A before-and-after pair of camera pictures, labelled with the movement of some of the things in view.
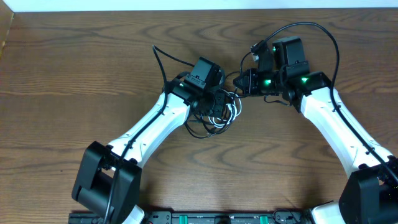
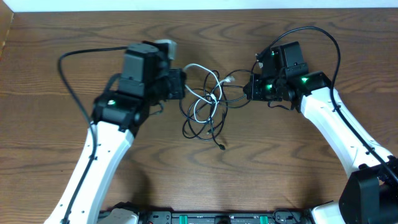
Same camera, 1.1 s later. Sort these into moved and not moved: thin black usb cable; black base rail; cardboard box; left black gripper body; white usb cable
Moved: white usb cable; thin black usb cable; left black gripper body
Not moved: cardboard box; black base rail
